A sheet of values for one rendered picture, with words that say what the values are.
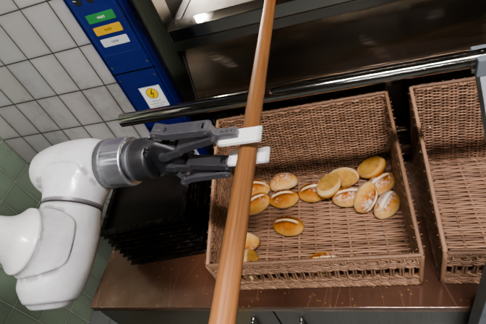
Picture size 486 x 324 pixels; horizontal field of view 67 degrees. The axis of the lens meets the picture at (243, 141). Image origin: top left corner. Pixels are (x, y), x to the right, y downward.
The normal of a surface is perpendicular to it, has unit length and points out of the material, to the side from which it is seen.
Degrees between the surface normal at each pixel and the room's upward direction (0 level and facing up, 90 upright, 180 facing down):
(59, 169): 24
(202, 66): 70
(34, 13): 90
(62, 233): 64
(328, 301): 0
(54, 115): 90
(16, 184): 90
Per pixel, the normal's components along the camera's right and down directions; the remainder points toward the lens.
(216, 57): -0.21, 0.43
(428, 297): -0.30, -0.69
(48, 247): 0.70, -0.20
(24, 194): 0.95, -0.13
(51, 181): -0.36, -0.35
